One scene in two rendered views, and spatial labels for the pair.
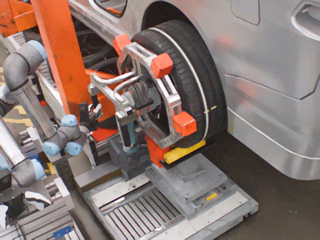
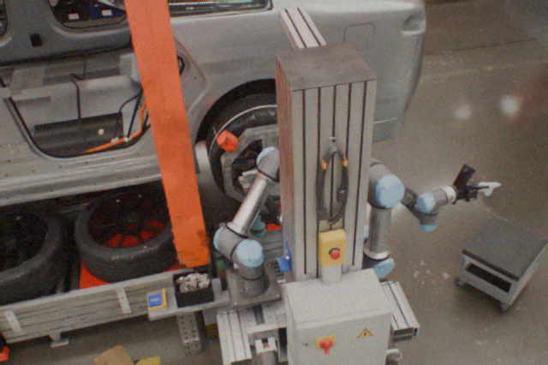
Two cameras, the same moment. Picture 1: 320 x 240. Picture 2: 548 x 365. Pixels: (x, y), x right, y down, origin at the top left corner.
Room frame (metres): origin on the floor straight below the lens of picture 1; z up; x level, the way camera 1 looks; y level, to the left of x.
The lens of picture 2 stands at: (1.25, 2.52, 2.83)
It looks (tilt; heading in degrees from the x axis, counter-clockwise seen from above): 39 degrees down; 286
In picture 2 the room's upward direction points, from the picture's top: 4 degrees counter-clockwise
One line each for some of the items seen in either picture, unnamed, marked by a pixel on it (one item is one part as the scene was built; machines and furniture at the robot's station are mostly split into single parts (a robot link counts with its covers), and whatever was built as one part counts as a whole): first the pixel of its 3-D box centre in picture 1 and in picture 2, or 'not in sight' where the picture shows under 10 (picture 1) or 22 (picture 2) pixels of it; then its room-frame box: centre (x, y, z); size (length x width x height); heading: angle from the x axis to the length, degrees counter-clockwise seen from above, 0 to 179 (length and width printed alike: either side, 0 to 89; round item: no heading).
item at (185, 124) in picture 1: (184, 124); not in sight; (1.65, -0.09, 0.85); 0.09 x 0.08 x 0.07; 26
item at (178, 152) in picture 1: (184, 149); not in sight; (1.86, -0.08, 0.51); 0.29 x 0.06 x 0.06; 116
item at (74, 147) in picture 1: (76, 143); not in sight; (1.69, 0.44, 0.81); 0.11 x 0.08 x 0.09; 161
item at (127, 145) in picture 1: (125, 135); not in sight; (1.67, 0.19, 0.83); 0.04 x 0.04 x 0.16
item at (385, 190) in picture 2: not in sight; (378, 224); (1.28, 0.78, 1.19); 0.15 x 0.12 x 0.55; 129
